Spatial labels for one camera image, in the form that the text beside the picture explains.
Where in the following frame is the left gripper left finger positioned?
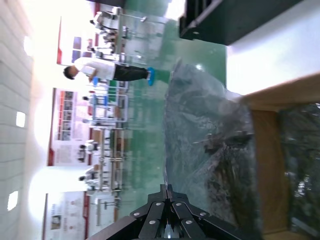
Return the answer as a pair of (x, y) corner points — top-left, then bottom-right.
(86, 183), (168, 240)

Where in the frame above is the square ceiling light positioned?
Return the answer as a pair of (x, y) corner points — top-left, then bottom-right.
(23, 36), (33, 55)
(15, 111), (26, 127)
(6, 190), (19, 211)

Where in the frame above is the red framed wall poster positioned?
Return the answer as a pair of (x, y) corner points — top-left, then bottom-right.
(56, 16), (101, 65)
(47, 87), (88, 167)
(41, 192), (90, 240)

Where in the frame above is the black slotted plastic container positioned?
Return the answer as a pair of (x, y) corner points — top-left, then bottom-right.
(178, 0), (305, 47)

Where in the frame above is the black graphics card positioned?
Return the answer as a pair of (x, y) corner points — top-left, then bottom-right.
(192, 132), (256, 226)

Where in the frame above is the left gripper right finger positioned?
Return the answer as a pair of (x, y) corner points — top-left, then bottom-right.
(167, 184), (251, 240)

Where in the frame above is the brown cardboard box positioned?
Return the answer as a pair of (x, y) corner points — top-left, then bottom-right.
(243, 71), (320, 240)

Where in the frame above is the person with blue shoe covers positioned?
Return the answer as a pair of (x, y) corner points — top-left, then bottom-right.
(63, 56), (156, 87)

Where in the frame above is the white humanoid robot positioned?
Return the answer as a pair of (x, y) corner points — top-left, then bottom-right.
(78, 139), (100, 162)
(77, 167), (101, 192)

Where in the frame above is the white frame wooden workbench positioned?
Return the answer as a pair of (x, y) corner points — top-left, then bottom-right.
(98, 128), (132, 193)

